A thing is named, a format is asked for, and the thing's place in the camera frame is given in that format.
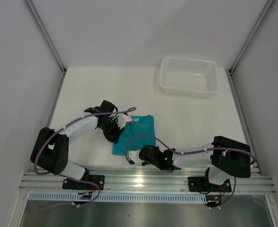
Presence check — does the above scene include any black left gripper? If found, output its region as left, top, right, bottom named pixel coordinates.
left=99, top=118, right=125, bottom=143

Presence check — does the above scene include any teal t shirt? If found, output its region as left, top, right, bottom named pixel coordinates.
left=112, top=115, right=156, bottom=156

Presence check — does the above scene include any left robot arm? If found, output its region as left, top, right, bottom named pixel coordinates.
left=30, top=100, right=132, bottom=189

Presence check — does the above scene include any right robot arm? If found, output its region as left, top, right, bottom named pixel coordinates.
left=137, top=136, right=256, bottom=191

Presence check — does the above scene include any white perforated plastic basket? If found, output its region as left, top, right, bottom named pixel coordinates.
left=160, top=56, right=218, bottom=98

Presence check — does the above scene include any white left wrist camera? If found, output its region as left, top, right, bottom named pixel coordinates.
left=117, top=114, right=133, bottom=128

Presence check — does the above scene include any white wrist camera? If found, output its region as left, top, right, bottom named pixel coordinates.
left=117, top=114, right=133, bottom=128
left=128, top=150, right=143, bottom=166

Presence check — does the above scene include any aluminium rail beam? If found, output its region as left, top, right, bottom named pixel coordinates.
left=18, top=166, right=277, bottom=195

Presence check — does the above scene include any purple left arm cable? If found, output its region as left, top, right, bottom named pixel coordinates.
left=33, top=106, right=137, bottom=210

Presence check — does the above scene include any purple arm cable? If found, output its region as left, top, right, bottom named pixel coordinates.
left=124, top=134, right=257, bottom=210
left=33, top=106, right=137, bottom=210

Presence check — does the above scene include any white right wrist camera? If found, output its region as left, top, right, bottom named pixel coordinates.
left=128, top=150, right=143, bottom=166

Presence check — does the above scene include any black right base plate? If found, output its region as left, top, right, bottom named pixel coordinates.
left=187, top=176, right=232, bottom=194

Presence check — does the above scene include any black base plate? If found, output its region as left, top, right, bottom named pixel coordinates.
left=187, top=176, right=232, bottom=194
left=62, top=175, right=105, bottom=191

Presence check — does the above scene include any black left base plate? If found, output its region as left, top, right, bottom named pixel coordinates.
left=62, top=175, right=105, bottom=191

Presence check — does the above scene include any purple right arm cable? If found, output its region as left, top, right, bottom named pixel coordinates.
left=124, top=134, right=257, bottom=210

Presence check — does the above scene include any white slotted cable duct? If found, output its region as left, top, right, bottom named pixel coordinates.
left=28, top=191, right=207, bottom=204

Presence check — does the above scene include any left aluminium frame post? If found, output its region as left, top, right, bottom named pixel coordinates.
left=24, top=0, right=67, bottom=74

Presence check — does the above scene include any aluminium frame post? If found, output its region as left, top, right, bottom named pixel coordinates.
left=228, top=0, right=278, bottom=73
left=24, top=0, right=67, bottom=74

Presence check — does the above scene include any right aluminium frame post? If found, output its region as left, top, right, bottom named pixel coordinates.
left=228, top=0, right=278, bottom=73

